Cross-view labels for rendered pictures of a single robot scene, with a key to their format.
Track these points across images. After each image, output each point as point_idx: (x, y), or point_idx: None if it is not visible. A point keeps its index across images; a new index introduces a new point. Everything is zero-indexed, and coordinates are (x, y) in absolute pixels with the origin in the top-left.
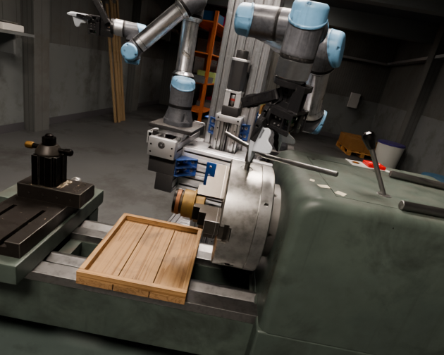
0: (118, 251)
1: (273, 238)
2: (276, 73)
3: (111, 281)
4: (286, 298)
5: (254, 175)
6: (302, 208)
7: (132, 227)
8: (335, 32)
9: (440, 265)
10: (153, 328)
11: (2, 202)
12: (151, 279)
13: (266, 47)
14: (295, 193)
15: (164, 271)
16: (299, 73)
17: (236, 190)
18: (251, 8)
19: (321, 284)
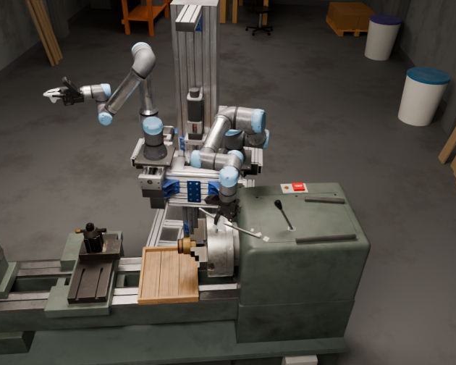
0: (151, 278)
1: (238, 260)
2: (219, 198)
3: (156, 300)
4: (249, 290)
5: (221, 231)
6: (246, 255)
7: (152, 257)
8: (255, 116)
9: (318, 263)
10: (184, 314)
11: (75, 269)
12: (176, 292)
13: (212, 81)
14: (243, 242)
15: (182, 284)
16: (230, 200)
17: (212, 244)
18: (199, 159)
19: (264, 282)
